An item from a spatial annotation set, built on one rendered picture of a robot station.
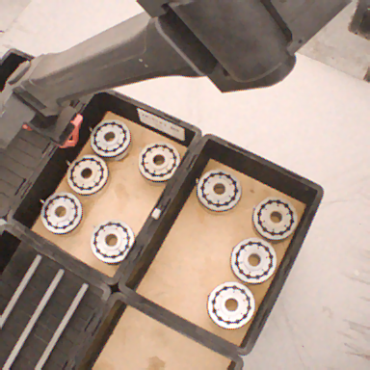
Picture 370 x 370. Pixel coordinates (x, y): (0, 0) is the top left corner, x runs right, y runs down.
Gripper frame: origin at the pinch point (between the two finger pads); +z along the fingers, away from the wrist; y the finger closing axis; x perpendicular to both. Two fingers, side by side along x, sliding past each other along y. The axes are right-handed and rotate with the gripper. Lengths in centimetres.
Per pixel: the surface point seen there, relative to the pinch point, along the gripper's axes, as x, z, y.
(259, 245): 2.8, 21.0, 43.5
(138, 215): -3.5, 23.3, 15.3
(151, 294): -18.0, 22.7, 27.3
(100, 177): -0.2, 20.5, 3.3
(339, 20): 162, 115, 34
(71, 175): -3.2, 20.2, -3.3
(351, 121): 53, 39, 53
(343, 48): 142, 114, 43
